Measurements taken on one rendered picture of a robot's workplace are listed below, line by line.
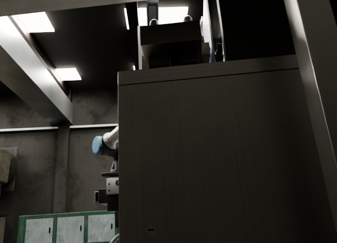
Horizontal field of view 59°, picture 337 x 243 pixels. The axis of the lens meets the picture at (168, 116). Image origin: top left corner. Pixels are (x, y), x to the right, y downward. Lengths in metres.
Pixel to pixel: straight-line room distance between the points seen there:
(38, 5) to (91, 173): 7.77
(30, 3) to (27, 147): 8.39
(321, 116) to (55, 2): 0.75
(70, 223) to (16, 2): 5.89
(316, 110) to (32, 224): 6.54
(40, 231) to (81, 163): 2.57
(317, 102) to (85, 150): 8.35
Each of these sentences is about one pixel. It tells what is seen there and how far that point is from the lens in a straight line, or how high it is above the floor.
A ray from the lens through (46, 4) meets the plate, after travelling 0.97.
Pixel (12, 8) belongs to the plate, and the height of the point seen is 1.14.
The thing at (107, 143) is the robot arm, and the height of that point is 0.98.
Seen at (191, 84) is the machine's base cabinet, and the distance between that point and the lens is 0.73.
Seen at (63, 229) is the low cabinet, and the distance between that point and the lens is 6.66.
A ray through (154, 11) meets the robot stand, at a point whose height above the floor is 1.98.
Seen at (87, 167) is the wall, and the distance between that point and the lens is 8.65.
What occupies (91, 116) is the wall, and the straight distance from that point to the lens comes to 9.00.
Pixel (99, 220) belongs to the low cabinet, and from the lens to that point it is 6.50.
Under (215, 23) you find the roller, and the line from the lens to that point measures 1.15.
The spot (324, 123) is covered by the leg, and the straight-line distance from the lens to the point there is 0.55.
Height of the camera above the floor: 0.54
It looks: 19 degrees up
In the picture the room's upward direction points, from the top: 4 degrees counter-clockwise
